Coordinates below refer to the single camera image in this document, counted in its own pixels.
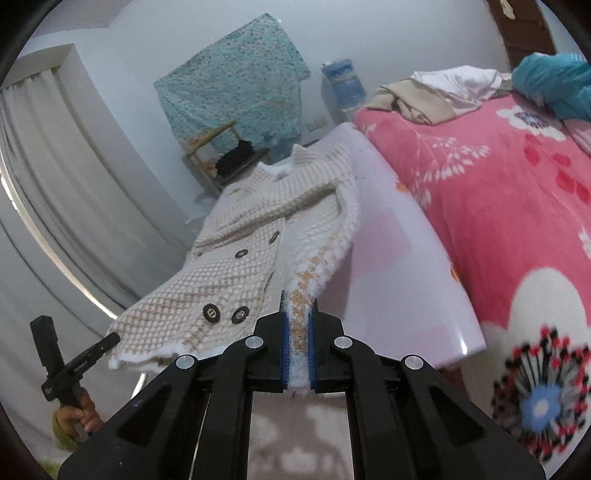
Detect teal garment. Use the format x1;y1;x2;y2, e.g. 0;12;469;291
512;52;590;122

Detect person left hand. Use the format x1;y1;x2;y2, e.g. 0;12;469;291
55;388;104;441

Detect wall power socket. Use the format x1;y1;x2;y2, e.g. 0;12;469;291
305;115;328;132

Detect white fluffy rug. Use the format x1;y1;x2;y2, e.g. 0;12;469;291
247;392;355;479

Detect pink bed sheet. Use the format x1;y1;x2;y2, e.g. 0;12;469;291
184;121;487;370

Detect beige white houndstooth coat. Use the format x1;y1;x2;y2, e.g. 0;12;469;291
107;145;360;394

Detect white curtain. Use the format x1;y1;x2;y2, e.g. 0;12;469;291
1;69;186;313

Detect dark red wooden door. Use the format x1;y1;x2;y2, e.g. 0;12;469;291
486;0;557;68

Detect pink floral blanket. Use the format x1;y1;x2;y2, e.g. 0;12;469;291
356;94;590;479

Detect white water dispenser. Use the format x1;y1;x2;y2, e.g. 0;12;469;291
321;77;365;125

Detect wooden chair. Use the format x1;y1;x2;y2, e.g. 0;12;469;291
182;120;273;192

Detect black garment on chair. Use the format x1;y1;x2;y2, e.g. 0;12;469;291
215;140;253;177

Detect blue water bottle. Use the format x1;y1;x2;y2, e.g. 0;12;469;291
322;59;367;109

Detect white garment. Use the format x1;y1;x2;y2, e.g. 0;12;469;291
411;65;504;116

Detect beige clothes pile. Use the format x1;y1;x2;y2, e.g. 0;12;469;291
366;79;471;126

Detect teal floral hanging cloth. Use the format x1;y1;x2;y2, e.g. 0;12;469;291
154;14;311;148

